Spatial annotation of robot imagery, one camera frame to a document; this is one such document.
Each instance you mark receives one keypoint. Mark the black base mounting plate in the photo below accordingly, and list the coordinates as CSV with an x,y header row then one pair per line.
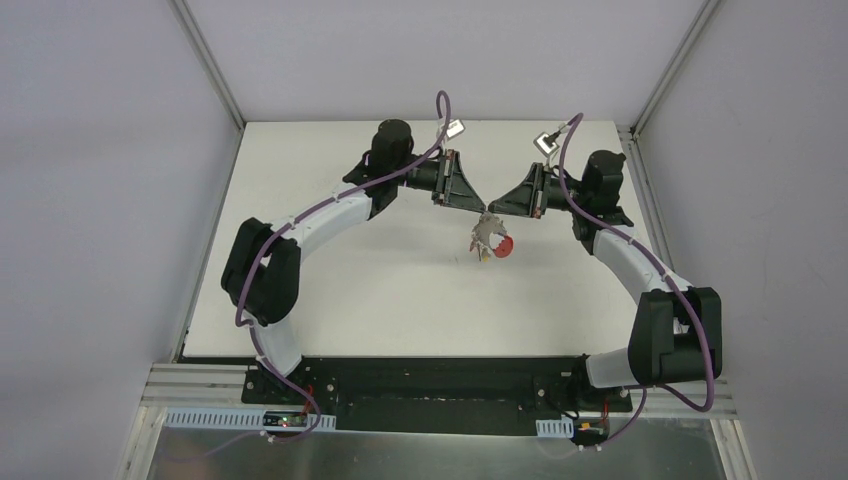
x,y
467,396

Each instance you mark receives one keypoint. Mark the aluminium frame rail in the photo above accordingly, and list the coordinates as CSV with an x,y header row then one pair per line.
x,y
209,385

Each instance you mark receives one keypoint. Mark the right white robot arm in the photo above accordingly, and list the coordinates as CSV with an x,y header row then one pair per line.
x,y
677,332

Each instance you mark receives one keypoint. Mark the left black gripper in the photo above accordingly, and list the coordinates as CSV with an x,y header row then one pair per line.
x,y
448,177

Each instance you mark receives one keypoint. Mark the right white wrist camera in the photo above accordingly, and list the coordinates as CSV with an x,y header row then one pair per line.
x,y
547,143

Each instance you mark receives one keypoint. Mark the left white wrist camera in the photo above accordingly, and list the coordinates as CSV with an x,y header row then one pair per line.
x,y
453,129

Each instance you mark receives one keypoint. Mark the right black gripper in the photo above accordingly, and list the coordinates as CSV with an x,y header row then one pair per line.
x,y
539,191

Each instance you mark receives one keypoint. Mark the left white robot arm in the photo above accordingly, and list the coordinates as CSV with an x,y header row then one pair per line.
x,y
262,273

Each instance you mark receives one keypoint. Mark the keyring with coloured keys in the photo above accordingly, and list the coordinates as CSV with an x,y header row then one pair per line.
x,y
490,239

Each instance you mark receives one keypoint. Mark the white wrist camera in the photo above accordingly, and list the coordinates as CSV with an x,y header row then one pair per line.
x,y
547,143
453,129

